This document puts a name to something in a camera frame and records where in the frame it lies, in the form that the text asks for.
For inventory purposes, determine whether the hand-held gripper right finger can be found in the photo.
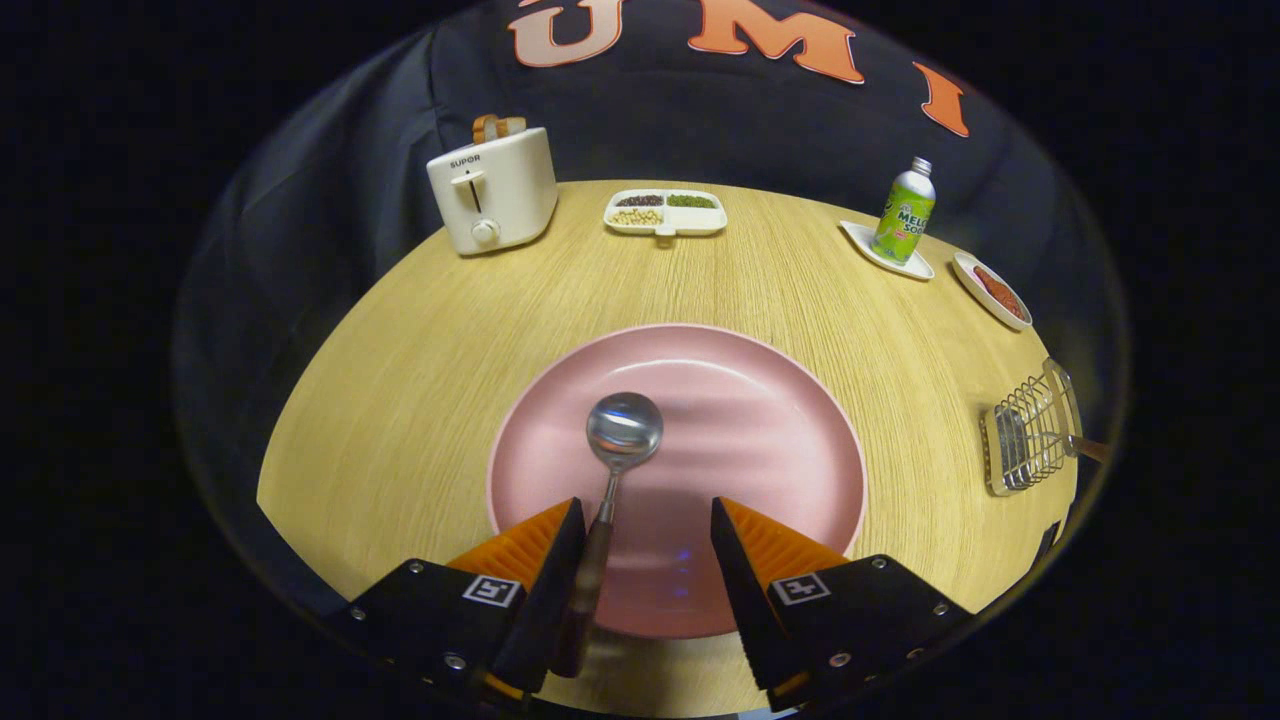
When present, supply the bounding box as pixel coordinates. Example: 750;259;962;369
710;496;976;713

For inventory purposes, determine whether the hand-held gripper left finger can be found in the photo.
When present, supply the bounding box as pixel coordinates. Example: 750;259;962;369
345;497;588;701

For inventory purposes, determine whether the metal spoon with wooden handle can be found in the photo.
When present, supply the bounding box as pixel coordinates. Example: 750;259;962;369
550;391;665;679

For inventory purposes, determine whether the pink round plate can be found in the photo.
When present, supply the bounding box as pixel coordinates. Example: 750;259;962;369
487;323;868;641

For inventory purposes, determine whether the white square coaster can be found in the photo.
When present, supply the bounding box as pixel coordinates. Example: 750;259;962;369
839;220;936;281

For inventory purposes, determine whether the white divided dish of beans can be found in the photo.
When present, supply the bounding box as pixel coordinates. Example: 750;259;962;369
603;189;728;248

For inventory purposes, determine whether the white plate of food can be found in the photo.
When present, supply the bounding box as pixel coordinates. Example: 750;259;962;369
952;251;1034;332

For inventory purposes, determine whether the cream white toaster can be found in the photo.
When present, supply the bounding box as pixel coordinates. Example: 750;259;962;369
426;126;559;257

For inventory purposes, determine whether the green soda bottle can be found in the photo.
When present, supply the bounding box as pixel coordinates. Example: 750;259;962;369
871;156;938;266

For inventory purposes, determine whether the metal wire basket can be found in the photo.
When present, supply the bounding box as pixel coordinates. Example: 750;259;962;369
979;358;1084;498

